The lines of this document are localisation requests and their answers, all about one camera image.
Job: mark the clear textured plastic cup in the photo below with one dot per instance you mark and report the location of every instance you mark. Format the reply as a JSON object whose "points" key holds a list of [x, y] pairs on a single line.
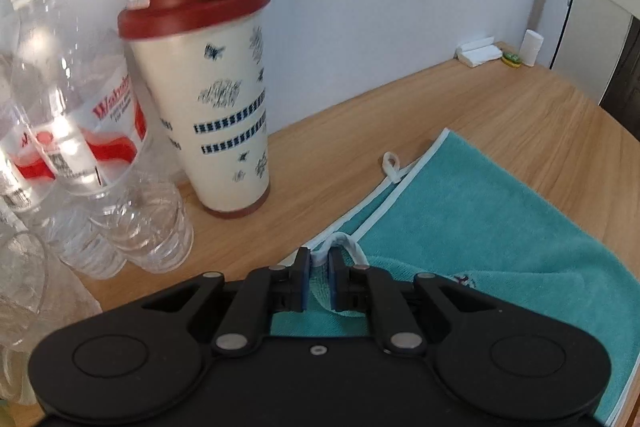
{"points": [[39, 295]]}

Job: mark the middle water bottle red label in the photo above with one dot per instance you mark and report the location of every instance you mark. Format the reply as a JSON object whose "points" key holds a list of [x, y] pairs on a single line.
{"points": [[29, 188]]}

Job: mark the small green yellow object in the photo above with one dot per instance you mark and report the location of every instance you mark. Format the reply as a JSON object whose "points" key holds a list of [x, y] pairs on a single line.
{"points": [[511, 59]]}

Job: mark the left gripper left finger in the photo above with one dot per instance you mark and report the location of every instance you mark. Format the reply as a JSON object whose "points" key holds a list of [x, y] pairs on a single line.
{"points": [[263, 293]]}

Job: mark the white box by wall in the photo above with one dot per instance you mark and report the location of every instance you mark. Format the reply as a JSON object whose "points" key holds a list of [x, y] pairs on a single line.
{"points": [[479, 52]]}

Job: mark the water bottle red label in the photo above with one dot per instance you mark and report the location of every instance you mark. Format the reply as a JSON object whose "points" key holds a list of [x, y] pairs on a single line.
{"points": [[71, 85], [29, 188]]}

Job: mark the cream tumbler red lid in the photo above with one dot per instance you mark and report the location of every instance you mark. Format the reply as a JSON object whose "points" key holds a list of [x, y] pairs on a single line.
{"points": [[202, 63]]}

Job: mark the small white bottle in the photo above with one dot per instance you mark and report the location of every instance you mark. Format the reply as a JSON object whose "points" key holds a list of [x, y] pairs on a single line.
{"points": [[530, 47]]}

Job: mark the teal microfiber towel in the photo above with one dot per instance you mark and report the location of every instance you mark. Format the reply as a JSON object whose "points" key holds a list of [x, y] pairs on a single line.
{"points": [[455, 213]]}

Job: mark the right water bottle red label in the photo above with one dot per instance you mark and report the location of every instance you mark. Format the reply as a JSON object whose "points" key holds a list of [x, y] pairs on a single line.
{"points": [[71, 85]]}

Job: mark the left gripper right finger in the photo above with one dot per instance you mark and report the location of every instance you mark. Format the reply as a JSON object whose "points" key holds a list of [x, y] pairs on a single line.
{"points": [[374, 293]]}

